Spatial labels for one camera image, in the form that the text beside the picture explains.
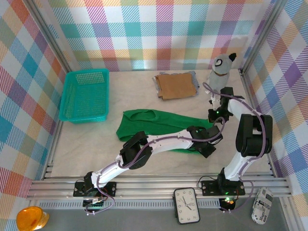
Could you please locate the blue white striped tank top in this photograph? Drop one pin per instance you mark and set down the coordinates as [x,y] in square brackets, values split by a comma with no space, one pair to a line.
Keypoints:
[196,83]

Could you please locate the green tank top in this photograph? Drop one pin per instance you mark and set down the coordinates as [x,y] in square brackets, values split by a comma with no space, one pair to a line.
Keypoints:
[163,120]

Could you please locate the brown tank top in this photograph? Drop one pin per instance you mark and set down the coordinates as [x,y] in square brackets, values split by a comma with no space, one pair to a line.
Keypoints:
[175,86]

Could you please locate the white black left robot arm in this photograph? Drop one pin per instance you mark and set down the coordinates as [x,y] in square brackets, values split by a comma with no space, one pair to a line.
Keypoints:
[168,142]

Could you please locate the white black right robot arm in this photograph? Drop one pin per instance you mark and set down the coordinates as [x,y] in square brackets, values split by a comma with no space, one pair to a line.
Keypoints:
[255,137]

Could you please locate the grey plush toy animal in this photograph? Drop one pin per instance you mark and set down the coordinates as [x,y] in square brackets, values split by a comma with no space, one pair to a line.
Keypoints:
[217,79]

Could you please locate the small electronics board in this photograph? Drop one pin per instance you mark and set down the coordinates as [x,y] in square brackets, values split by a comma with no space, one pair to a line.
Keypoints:
[93,204]
[228,203]

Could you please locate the black framed white clock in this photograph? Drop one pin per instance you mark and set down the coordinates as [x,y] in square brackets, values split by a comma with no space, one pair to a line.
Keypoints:
[186,205]

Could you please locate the teal plastic basket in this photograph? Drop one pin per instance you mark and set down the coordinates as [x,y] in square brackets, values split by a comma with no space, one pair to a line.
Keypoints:
[84,96]

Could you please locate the orange translucent plastic object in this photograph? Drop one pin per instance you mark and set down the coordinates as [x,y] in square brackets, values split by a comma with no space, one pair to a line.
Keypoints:
[30,217]

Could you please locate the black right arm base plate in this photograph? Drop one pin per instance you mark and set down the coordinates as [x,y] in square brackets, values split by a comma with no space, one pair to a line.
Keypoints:
[209,187]

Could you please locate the aluminium side rail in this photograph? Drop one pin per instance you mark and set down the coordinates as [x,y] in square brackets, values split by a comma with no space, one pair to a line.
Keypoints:
[51,154]
[273,168]

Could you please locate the long aluminium frame rail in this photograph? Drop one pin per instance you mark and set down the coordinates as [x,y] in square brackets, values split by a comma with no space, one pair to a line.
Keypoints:
[144,187]

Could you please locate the aluminium corner post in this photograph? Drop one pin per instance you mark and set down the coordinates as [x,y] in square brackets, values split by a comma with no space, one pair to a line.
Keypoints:
[49,31]
[264,31]

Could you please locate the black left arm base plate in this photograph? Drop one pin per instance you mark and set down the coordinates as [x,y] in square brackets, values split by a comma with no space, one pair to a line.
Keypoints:
[110,187]

